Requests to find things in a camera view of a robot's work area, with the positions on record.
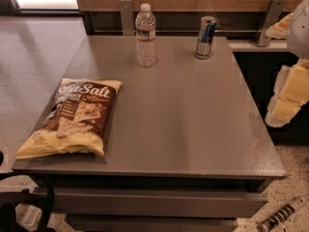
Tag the brown sea salt chip bag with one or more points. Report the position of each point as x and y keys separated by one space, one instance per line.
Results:
x=78 y=121

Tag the clear plastic water bottle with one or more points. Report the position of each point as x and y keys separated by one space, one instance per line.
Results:
x=145 y=25

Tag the left metal bracket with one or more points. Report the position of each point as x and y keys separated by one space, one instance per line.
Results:
x=126 y=11

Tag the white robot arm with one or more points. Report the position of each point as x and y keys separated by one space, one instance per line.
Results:
x=298 y=32

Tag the redbull can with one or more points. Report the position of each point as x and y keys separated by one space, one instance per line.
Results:
x=205 y=37

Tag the grey table drawer cabinet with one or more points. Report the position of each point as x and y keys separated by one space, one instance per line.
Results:
x=111 y=204

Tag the black chair frame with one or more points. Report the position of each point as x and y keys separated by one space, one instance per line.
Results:
x=10 y=199

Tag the right metal bracket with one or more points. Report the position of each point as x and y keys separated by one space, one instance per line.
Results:
x=272 y=14

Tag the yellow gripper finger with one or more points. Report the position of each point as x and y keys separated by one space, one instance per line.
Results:
x=279 y=30
x=291 y=92

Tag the striped tube on floor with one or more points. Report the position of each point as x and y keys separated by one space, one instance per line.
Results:
x=281 y=215

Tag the metal bracket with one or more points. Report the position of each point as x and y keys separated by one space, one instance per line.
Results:
x=272 y=14
x=126 y=11

